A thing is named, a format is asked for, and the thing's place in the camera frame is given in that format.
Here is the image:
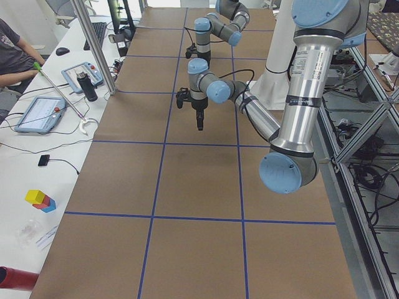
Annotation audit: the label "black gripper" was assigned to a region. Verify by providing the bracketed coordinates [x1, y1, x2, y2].
[191, 98, 208, 131]

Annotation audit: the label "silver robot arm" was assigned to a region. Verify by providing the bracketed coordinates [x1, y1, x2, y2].
[176, 1, 369, 194]
[188, 1, 250, 131]

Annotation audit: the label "black water bottle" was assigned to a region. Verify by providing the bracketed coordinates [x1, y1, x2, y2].
[77, 72, 98, 102]

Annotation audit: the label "black keyboard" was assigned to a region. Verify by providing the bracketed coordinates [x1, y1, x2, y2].
[91, 22, 107, 48]

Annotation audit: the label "far teach pendant tablet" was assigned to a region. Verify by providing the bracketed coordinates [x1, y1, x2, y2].
[61, 62, 103, 93]

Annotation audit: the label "teach pendant tablet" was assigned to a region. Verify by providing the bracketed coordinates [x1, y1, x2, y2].
[14, 97, 66, 134]
[61, 62, 103, 93]

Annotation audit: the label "black computer mouse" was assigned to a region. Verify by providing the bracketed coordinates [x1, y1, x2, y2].
[55, 47, 70, 56]

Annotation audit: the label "near teach pendant tablet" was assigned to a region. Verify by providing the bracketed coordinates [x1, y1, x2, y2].
[14, 97, 66, 134]

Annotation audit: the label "small black square device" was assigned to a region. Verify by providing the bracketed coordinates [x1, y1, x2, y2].
[37, 154, 50, 167]

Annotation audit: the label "grabber reach tool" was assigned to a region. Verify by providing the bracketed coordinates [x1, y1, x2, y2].
[33, 62, 98, 135]

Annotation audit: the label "stacked coloured toy blocks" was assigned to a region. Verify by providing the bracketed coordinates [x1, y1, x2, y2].
[25, 189, 56, 213]

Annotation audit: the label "seated person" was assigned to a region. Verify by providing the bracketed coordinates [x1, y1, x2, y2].
[1, 19, 45, 93]

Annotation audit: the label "clear plastic bag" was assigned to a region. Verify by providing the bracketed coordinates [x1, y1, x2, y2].
[16, 219, 43, 248]

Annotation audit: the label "red cylinder object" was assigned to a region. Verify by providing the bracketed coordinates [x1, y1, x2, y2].
[1, 267, 39, 291]

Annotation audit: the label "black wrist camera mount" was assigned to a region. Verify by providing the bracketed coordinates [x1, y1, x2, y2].
[185, 43, 197, 59]

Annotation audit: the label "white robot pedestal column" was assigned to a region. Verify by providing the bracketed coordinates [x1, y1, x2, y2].
[250, 0, 296, 110]

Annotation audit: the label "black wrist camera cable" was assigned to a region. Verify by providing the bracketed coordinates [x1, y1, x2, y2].
[183, 26, 197, 47]

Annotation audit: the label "aluminium truss frame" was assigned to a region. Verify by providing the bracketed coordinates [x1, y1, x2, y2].
[315, 40, 398, 298]

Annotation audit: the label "aluminium frame post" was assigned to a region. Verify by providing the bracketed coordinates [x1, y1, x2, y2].
[71, 0, 116, 95]

